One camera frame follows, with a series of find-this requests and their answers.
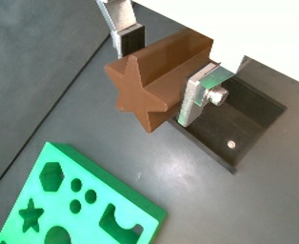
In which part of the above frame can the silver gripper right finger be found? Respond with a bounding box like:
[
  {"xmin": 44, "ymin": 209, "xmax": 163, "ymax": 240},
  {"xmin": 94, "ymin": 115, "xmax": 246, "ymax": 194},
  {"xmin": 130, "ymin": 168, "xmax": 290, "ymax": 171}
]
[{"xmin": 176, "ymin": 61, "xmax": 235, "ymax": 127}]

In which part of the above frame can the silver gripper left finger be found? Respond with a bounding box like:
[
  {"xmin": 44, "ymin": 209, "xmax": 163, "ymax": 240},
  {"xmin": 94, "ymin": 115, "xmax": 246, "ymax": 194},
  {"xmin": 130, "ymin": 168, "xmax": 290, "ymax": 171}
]
[{"xmin": 96, "ymin": 0, "xmax": 146, "ymax": 58}]

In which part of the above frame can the brown star prism object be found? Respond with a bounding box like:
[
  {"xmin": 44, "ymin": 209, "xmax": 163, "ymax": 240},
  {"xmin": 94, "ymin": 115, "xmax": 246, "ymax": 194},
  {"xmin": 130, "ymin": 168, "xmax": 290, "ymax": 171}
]
[{"xmin": 106, "ymin": 29, "xmax": 214, "ymax": 132}]

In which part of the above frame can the dark grey curved fixture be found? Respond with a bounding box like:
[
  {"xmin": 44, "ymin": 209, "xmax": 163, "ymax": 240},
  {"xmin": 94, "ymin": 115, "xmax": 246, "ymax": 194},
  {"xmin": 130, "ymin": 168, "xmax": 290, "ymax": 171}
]
[{"xmin": 170, "ymin": 77, "xmax": 286, "ymax": 173}]

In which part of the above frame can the green shape sorter block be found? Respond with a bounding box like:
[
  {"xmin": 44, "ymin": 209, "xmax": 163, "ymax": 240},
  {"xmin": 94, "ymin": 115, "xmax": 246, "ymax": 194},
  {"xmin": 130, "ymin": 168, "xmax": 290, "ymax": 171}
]
[{"xmin": 0, "ymin": 142, "xmax": 167, "ymax": 244}]

